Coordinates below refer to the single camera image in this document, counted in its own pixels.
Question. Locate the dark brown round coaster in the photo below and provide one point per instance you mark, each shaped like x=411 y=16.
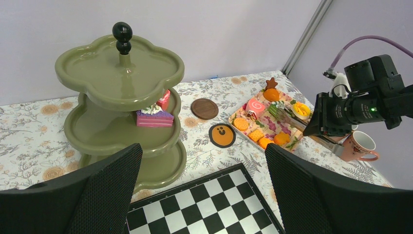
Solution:
x=204 y=108

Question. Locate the orange smiley face coaster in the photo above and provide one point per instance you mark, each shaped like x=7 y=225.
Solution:
x=222 y=135

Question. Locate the floral serving tray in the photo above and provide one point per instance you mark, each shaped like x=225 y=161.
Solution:
x=268 y=124

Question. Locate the small pink mug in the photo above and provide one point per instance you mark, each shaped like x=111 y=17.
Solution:
x=359 y=146

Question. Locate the square orange cracker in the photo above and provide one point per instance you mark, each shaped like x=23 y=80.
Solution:
x=256 y=135

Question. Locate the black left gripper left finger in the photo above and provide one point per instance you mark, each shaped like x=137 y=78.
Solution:
x=91 y=200

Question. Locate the orange fish cookie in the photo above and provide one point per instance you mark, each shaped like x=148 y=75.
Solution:
x=281 y=138
x=263 y=142

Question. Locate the purple cake slice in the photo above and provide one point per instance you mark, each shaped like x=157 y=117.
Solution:
x=154 y=116

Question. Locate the pink swirl roll cake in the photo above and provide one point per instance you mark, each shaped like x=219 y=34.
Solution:
x=254 y=109

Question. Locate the black white chessboard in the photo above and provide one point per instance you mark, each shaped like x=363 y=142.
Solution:
x=224 y=202

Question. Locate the green cake slice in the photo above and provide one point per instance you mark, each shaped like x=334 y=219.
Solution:
x=275 y=107

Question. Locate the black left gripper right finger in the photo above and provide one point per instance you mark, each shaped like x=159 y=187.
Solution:
x=315 y=200

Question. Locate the green three-tier dessert stand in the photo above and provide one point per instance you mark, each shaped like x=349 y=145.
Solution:
x=115 y=76

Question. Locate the yellow frosted donut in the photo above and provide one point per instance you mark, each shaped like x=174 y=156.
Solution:
x=301 y=110

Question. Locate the orange fish cookie left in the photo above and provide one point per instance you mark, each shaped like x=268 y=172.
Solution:
x=263 y=142

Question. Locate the pink cake slice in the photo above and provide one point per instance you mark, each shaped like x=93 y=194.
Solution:
x=164 y=101

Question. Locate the large pink mug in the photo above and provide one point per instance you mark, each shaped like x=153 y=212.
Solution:
x=340 y=138

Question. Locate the round orange biscuit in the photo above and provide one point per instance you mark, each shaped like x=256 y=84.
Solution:
x=241 y=124

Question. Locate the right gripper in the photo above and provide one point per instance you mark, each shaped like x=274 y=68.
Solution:
x=375 y=93

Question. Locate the orange fish cookie right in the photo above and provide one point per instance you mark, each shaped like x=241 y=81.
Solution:
x=281 y=138

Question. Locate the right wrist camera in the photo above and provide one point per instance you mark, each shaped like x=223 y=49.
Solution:
x=340 y=88

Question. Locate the orange round pastry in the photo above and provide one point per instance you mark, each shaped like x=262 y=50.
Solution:
x=271 y=94

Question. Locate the brown star cookie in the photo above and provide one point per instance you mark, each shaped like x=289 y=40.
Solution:
x=271 y=84

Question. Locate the metal serving tongs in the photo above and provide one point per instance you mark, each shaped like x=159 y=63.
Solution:
x=310 y=127

